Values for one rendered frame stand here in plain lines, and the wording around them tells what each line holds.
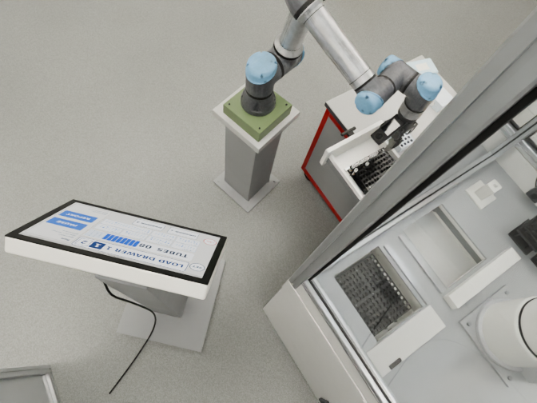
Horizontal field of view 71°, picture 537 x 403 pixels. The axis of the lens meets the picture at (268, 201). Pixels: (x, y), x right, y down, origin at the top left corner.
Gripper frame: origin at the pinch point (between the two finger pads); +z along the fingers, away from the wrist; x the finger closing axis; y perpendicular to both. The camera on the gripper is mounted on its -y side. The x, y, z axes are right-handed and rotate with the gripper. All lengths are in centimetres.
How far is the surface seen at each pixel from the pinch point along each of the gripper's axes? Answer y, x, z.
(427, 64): 63, 29, 17
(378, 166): -2.0, -4.7, 7.4
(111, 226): -97, 17, -9
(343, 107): 12.2, 30.8, 20.8
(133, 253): -95, 3, -18
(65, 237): -108, 16, -19
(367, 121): 17.8, 18.9, 21.0
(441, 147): -58, -27, -86
